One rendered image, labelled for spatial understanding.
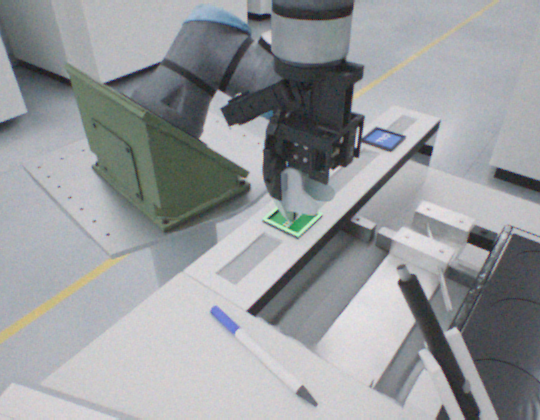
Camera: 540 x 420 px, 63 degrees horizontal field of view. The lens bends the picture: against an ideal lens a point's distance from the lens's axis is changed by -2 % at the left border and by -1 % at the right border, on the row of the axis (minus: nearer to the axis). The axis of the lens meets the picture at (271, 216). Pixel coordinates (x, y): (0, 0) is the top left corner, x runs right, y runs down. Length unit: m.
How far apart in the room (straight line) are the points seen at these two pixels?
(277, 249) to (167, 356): 0.18
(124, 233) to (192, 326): 0.38
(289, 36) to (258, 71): 0.43
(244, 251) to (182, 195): 0.27
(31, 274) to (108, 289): 0.35
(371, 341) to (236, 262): 0.18
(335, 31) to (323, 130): 0.10
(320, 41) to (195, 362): 0.31
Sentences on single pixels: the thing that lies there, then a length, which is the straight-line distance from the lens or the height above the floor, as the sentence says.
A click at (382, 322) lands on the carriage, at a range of 0.58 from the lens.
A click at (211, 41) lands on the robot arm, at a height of 1.07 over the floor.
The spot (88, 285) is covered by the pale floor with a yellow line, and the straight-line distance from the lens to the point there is 1.94.
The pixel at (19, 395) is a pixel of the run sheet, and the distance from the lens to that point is 0.46.
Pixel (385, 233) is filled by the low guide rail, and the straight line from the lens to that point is 0.75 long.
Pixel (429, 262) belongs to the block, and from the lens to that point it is 0.65.
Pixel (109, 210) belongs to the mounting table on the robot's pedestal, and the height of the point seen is 0.82.
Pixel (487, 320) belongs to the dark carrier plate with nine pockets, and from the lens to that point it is 0.60.
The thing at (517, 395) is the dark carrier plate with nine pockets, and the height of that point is 0.90.
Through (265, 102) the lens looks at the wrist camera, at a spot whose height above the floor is 1.12.
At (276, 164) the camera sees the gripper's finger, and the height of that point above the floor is 1.06.
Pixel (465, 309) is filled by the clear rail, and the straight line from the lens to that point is 0.59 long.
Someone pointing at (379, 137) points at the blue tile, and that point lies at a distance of 0.77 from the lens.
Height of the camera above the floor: 1.32
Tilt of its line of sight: 39 degrees down
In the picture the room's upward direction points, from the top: straight up
